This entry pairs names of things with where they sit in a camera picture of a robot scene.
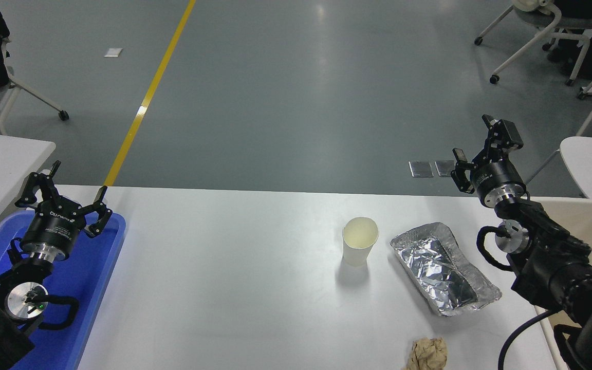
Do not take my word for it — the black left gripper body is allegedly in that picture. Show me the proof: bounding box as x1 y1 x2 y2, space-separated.
21 200 87 258

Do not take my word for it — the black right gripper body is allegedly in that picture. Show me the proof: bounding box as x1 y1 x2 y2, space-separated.
472 157 526 196

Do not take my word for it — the silver foil tray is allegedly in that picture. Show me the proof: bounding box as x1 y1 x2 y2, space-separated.
390 222 502 317

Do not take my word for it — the white paper cup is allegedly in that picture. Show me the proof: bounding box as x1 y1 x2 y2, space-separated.
342 216 379 267

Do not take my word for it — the tan paper ball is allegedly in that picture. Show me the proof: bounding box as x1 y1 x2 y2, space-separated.
405 337 448 370

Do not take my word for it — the blue plastic tray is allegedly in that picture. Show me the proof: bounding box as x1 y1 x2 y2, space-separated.
0 211 126 370

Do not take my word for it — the person in dark shoes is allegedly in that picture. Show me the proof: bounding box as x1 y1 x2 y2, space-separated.
548 0 592 80

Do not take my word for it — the white chair grey seat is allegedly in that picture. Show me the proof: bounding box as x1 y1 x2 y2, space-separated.
474 0 592 87

